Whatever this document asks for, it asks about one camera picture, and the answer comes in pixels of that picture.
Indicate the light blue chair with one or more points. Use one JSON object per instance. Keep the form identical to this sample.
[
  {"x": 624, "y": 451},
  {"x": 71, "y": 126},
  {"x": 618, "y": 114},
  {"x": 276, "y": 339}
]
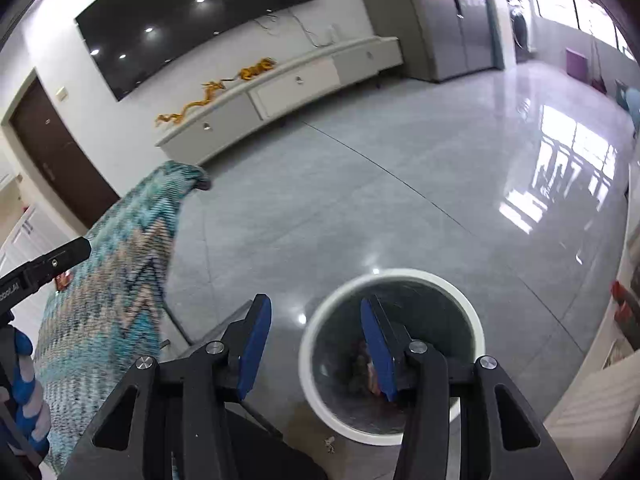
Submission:
[{"x": 634, "y": 110}]

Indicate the small dark bin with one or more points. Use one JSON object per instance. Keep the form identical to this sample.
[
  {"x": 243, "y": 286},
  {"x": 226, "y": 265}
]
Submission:
[{"x": 621, "y": 94}]

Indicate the large black television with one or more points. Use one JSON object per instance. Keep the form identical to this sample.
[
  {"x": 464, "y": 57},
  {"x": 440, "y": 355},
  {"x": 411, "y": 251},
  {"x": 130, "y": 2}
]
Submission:
[{"x": 190, "y": 20}]

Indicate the large window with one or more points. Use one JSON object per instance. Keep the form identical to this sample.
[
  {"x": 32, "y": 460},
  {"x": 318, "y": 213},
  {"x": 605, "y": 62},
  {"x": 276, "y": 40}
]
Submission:
[{"x": 575, "y": 0}]

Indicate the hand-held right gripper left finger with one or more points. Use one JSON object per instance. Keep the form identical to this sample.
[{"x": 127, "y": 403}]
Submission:
[{"x": 255, "y": 345}]

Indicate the white coffee table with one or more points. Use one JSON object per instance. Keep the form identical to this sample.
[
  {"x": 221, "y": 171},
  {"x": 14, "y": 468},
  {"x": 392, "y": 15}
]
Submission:
[{"x": 600, "y": 395}]

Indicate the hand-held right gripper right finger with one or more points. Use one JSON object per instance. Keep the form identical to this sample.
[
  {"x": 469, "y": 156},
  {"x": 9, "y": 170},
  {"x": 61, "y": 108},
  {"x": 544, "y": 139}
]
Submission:
[{"x": 377, "y": 350}]

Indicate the white panelled cabinet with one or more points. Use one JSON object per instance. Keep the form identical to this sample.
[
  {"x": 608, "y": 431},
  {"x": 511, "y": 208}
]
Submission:
[{"x": 30, "y": 230}]

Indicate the light switch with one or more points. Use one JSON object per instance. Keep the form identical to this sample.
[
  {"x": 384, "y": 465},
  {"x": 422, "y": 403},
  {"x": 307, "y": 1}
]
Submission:
[{"x": 62, "y": 93}]

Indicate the golden dragon ornament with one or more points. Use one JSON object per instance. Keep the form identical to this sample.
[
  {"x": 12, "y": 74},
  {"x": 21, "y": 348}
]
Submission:
[{"x": 257, "y": 69}]

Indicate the grey refrigerator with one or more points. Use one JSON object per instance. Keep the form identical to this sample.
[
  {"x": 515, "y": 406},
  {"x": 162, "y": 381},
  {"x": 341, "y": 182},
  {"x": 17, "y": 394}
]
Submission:
[{"x": 460, "y": 20}]

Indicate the red wrapper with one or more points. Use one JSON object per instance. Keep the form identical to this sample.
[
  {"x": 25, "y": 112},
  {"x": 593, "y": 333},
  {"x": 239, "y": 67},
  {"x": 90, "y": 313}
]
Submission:
[{"x": 372, "y": 375}]

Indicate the washing machine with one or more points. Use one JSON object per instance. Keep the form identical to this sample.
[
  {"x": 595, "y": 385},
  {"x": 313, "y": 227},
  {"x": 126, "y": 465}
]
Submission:
[{"x": 520, "y": 25}]

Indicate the white round trash bin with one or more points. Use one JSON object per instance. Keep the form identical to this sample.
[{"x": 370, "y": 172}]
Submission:
[{"x": 306, "y": 355}]

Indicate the small paper scrap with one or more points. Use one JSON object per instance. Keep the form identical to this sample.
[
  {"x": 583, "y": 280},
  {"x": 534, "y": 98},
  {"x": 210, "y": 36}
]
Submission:
[{"x": 328, "y": 444}]

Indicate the red bottle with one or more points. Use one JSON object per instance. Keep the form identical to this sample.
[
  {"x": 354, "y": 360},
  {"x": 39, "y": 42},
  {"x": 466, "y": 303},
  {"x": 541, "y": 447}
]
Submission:
[{"x": 622, "y": 295}]

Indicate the broom with red dustpan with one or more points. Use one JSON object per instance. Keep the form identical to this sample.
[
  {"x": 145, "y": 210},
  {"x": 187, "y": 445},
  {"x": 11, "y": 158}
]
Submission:
[{"x": 598, "y": 82}]

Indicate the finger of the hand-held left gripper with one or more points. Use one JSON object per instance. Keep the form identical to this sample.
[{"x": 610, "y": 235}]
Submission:
[{"x": 55, "y": 261}]

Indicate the white low media cabinet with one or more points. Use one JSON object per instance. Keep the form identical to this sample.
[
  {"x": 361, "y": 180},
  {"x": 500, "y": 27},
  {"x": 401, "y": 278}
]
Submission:
[{"x": 290, "y": 90}]

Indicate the brown door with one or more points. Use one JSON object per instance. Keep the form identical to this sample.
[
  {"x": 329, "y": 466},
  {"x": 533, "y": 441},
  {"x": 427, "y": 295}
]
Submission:
[{"x": 55, "y": 155}]

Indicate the zigzag patterned blanket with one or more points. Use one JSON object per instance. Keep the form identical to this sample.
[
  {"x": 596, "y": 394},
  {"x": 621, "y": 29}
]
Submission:
[{"x": 100, "y": 310}]

